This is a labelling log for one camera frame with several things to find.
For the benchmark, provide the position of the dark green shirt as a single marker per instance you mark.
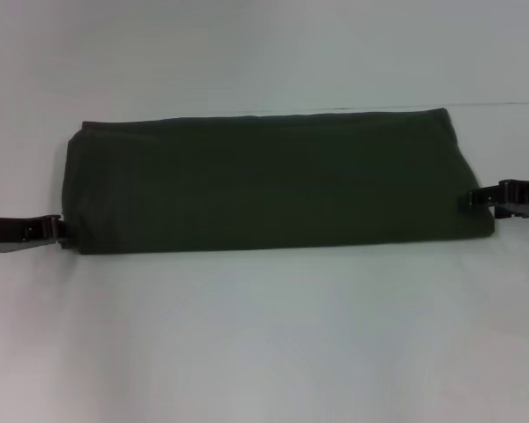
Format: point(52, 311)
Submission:
point(269, 185)

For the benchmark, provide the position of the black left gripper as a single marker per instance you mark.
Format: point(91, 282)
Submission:
point(4, 231)

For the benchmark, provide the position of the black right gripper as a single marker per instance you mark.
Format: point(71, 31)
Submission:
point(526, 194)

